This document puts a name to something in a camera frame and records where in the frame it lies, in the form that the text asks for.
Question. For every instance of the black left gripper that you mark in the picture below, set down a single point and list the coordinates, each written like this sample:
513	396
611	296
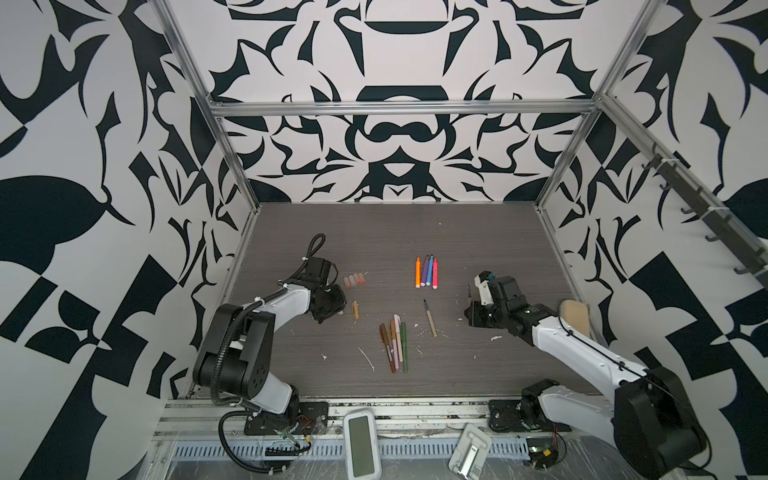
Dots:
340	300

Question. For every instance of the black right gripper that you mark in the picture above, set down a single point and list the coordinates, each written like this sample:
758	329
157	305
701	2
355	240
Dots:
474	315

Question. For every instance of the tan marker pen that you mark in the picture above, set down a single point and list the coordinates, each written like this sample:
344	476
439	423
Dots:
430	319

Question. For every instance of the blue highlighter pen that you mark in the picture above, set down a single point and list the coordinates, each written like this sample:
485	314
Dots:
427	275

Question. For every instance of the red highlighter pen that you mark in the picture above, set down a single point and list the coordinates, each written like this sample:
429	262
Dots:
435	273

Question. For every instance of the green marker pen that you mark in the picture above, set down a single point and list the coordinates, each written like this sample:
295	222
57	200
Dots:
403	345

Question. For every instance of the purple highlighter pen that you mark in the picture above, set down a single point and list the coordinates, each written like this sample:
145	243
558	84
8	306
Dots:
424	270

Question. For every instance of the orange highlighter pen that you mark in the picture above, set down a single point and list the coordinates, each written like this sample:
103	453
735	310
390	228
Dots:
418	271

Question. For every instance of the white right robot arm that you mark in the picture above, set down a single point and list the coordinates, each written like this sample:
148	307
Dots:
644	413

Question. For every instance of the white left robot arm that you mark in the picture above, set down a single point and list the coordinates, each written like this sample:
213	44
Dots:
234	360

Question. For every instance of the brown marker pen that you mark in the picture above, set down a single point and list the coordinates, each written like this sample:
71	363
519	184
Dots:
388	347

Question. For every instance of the ochre cap pink marker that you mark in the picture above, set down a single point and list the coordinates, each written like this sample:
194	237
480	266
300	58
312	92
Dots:
393	341

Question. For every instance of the beige whiteboard eraser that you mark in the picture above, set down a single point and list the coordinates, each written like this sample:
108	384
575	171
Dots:
576	314

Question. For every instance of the small white device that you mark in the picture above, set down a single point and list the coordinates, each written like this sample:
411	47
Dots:
470	454

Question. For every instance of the white tablet device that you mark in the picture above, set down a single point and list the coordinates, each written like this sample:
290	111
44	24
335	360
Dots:
361	448

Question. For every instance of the black wall hook rail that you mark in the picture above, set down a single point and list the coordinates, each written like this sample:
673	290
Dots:
701	204

